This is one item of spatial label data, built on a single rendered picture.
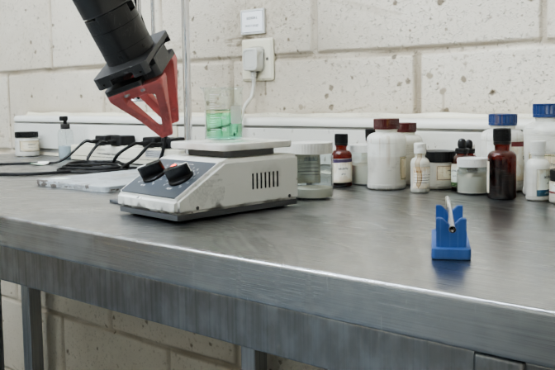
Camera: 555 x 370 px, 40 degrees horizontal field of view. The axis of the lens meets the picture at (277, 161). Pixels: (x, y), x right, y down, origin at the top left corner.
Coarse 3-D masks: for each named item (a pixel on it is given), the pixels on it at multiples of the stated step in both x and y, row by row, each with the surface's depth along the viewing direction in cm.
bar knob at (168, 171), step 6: (186, 162) 91; (168, 168) 91; (174, 168) 91; (180, 168) 90; (186, 168) 90; (168, 174) 91; (174, 174) 91; (180, 174) 91; (186, 174) 91; (192, 174) 91; (168, 180) 92; (174, 180) 91; (180, 180) 90; (186, 180) 90
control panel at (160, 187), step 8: (168, 160) 98; (176, 160) 97; (184, 160) 96; (192, 168) 93; (200, 168) 92; (208, 168) 91; (192, 176) 91; (200, 176) 90; (128, 184) 97; (136, 184) 95; (144, 184) 94; (152, 184) 93; (160, 184) 92; (168, 184) 92; (184, 184) 90; (136, 192) 93; (144, 192) 92; (152, 192) 91; (160, 192) 90; (168, 192) 89; (176, 192) 89
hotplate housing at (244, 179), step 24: (216, 168) 91; (240, 168) 93; (264, 168) 96; (288, 168) 99; (120, 192) 96; (192, 192) 88; (216, 192) 91; (240, 192) 93; (264, 192) 96; (288, 192) 99; (168, 216) 89; (192, 216) 89
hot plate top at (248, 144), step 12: (180, 144) 98; (192, 144) 97; (204, 144) 95; (216, 144) 93; (228, 144) 93; (240, 144) 94; (252, 144) 95; (264, 144) 96; (276, 144) 98; (288, 144) 99
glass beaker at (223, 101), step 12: (216, 84) 95; (228, 84) 95; (240, 84) 97; (204, 96) 97; (216, 96) 95; (228, 96) 95; (240, 96) 97; (204, 108) 97; (216, 108) 96; (228, 108) 96; (240, 108) 97; (216, 120) 96; (228, 120) 96; (240, 120) 97; (216, 132) 96; (228, 132) 96; (240, 132) 97
